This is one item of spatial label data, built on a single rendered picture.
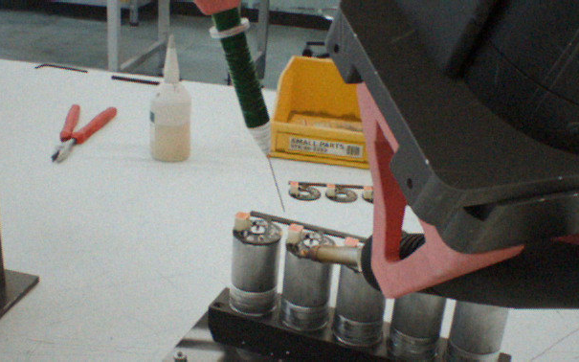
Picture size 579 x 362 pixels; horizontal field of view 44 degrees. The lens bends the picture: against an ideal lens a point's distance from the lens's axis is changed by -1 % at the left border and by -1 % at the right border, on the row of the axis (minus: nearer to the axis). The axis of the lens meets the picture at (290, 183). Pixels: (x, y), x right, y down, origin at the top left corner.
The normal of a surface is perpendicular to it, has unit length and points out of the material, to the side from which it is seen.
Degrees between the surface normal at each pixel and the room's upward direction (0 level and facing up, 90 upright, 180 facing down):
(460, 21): 90
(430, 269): 109
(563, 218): 117
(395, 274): 99
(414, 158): 90
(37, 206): 0
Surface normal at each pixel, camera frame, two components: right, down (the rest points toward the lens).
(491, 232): 0.33, 0.77
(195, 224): 0.07, -0.91
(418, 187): -0.91, 0.11
